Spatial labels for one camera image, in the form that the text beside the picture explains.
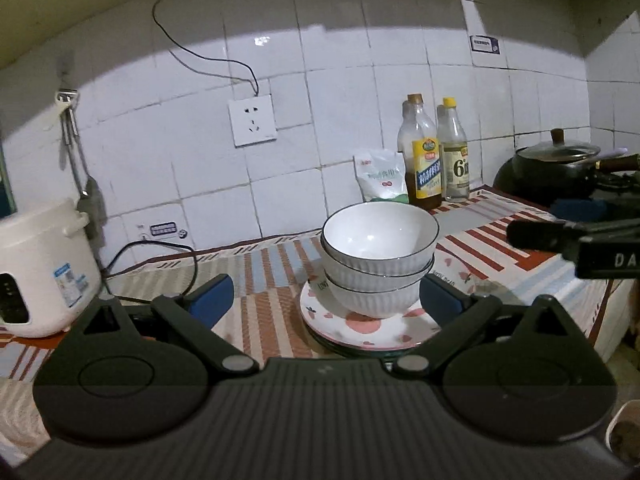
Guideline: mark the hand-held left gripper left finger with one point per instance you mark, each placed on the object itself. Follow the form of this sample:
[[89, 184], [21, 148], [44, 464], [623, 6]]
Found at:
[[212, 296]]

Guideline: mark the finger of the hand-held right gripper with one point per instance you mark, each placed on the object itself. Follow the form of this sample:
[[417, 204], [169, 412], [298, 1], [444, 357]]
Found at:
[[580, 209], [540, 237]]

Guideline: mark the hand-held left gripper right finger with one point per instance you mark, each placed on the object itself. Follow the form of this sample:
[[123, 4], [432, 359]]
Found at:
[[440, 297]]

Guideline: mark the white ribbed bowl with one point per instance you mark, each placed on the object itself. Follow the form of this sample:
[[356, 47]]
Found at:
[[380, 230], [372, 302], [380, 272]]

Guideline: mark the pink patterned white plate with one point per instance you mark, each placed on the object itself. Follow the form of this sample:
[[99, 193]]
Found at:
[[370, 327]]

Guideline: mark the white plate black rim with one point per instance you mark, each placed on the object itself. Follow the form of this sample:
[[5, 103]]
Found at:
[[314, 334]]

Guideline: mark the striped tablecloth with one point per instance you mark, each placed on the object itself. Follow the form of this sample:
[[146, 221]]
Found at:
[[270, 320]]

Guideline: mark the glass wok lid wooden knob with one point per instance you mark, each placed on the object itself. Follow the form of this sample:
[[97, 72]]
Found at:
[[557, 150]]

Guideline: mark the clear vinegar bottle yellow cap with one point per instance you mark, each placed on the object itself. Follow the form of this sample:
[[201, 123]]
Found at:
[[455, 170]]

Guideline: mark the cooking wine bottle yellow label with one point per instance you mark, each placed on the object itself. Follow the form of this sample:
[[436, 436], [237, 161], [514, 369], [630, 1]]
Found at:
[[425, 170]]

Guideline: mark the white salt bag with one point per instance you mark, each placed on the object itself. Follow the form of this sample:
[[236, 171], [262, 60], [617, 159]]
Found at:
[[382, 177]]

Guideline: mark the white rice cooker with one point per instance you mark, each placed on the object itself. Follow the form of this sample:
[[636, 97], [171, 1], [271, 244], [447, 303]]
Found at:
[[50, 270]]

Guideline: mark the hanging kitchen utensils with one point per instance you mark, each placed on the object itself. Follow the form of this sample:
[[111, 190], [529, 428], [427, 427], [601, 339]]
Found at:
[[87, 187]]

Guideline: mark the pale round container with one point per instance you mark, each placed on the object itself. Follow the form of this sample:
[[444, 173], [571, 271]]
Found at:
[[625, 432]]

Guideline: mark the white vegetable peeler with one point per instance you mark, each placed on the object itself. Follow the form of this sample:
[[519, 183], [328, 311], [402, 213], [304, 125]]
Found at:
[[64, 99]]

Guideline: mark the small dark wall label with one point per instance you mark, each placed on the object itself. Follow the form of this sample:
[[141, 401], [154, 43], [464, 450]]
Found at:
[[162, 230]]

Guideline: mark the white wall socket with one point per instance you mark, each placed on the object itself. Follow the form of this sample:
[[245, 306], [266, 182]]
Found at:
[[252, 120]]

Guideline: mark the blue bordered wall sticker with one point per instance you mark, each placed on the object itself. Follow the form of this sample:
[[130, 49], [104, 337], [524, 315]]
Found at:
[[484, 43]]

